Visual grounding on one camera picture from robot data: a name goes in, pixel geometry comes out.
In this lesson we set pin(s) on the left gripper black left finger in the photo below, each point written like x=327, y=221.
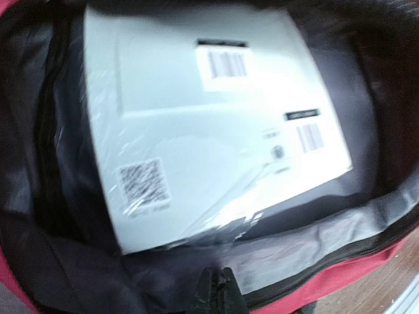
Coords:
x=205, y=295

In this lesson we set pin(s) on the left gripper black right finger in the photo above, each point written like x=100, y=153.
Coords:
x=229, y=297

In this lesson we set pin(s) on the red backpack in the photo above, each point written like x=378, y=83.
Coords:
x=59, y=251

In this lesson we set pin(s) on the grey notebook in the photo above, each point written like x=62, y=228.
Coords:
x=203, y=118

